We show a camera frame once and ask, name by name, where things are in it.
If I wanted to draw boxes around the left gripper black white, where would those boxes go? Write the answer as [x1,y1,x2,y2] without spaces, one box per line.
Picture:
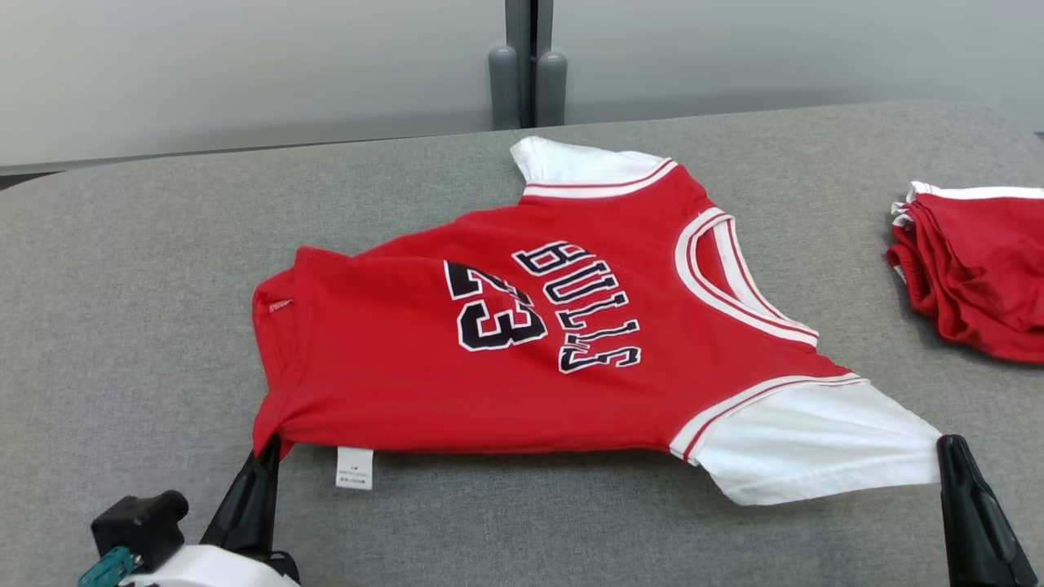
[90,435,302,587]

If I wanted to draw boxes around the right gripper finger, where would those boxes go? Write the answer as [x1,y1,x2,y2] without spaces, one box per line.
[936,434,1039,587]

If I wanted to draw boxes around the red Bulls jersey white sleeves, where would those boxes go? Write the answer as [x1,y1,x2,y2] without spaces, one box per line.
[250,135,944,507]

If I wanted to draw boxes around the red shorts with white stripes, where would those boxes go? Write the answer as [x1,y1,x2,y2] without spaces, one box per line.
[887,180,1044,364]

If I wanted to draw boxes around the teal cable connector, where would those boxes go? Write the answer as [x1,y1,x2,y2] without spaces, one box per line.
[78,545,136,587]

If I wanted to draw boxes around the grey baseboard rail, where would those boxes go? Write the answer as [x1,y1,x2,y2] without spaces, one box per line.
[0,129,495,178]

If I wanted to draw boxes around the grey cylindrical post cap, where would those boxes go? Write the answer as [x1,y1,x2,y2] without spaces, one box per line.
[536,51,568,128]
[488,44,521,132]

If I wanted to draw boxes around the grey partition post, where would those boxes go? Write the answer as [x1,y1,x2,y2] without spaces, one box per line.
[504,0,555,128]

